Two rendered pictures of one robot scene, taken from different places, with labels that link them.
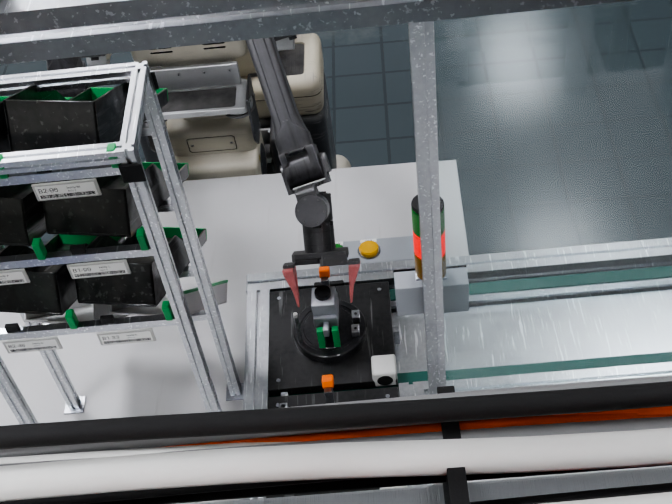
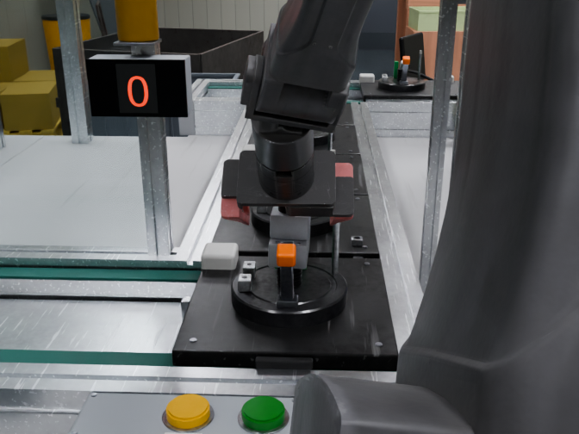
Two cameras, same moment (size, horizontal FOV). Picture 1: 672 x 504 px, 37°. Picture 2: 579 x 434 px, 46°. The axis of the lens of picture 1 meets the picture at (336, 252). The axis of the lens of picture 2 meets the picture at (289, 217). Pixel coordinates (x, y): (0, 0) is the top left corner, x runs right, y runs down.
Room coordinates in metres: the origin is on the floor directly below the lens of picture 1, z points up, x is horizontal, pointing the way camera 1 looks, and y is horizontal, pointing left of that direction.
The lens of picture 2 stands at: (1.95, 0.01, 1.37)
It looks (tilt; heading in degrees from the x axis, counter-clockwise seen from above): 22 degrees down; 178
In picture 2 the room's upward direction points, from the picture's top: straight up
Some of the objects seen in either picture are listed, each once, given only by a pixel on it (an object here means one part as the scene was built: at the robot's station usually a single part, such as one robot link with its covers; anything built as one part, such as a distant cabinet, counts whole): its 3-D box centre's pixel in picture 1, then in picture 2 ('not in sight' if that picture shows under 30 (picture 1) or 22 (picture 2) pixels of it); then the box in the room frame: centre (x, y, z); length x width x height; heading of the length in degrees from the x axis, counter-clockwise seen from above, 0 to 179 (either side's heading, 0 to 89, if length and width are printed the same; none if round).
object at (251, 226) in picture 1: (263, 288); not in sight; (1.47, 0.17, 0.84); 0.90 x 0.70 x 0.03; 85
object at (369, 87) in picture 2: not in sight; (401, 72); (-0.09, 0.41, 1.01); 0.24 x 0.24 x 0.13; 86
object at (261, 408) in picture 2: not in sight; (263, 416); (1.43, 0.00, 0.96); 0.04 x 0.04 x 0.02
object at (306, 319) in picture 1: (329, 330); (289, 290); (1.22, 0.03, 0.98); 0.14 x 0.14 x 0.02
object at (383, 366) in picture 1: (384, 370); (220, 262); (1.11, -0.06, 0.97); 0.05 x 0.05 x 0.04; 86
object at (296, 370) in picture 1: (330, 336); (289, 305); (1.22, 0.03, 0.96); 0.24 x 0.24 x 0.02; 86
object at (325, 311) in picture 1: (324, 307); (290, 226); (1.21, 0.04, 1.06); 0.08 x 0.04 x 0.07; 173
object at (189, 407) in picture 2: (368, 250); (188, 414); (1.43, -0.07, 0.96); 0.04 x 0.04 x 0.02
